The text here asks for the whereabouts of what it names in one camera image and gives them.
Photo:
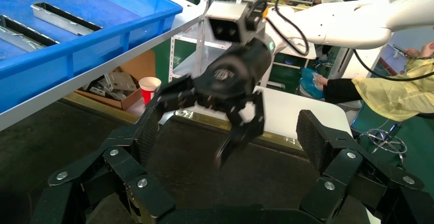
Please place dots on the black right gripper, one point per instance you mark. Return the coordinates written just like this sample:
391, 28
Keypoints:
230, 76

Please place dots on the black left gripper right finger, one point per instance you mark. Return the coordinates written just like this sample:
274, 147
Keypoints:
346, 168

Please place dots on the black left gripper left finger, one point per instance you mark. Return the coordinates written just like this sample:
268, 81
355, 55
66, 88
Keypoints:
112, 168

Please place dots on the grey metal channel part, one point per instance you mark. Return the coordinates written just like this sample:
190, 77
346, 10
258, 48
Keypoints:
57, 21
20, 41

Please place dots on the chrome base swivel stool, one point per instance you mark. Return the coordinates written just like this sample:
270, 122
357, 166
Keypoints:
386, 142

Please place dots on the white perforated storage rack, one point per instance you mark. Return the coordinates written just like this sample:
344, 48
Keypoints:
190, 66

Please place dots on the dark felt mat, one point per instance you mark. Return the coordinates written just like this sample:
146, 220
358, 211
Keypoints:
51, 137

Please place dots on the brown cardboard box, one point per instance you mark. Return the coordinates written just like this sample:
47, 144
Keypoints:
130, 102

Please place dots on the red and white paper cup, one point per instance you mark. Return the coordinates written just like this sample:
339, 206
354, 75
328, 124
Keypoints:
148, 84

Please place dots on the pile of grey metal brackets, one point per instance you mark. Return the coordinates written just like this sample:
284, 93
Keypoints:
120, 82

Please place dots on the seated person in yellow coat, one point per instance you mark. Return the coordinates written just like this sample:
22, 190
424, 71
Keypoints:
393, 93

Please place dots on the white metal shelf rack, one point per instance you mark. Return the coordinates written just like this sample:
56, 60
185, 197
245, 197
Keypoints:
191, 10

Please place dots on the blue plastic tray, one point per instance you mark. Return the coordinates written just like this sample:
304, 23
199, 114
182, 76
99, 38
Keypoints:
101, 46

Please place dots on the dark smartphone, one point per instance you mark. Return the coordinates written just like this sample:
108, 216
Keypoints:
407, 51

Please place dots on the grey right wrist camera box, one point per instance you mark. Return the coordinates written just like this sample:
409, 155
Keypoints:
225, 21

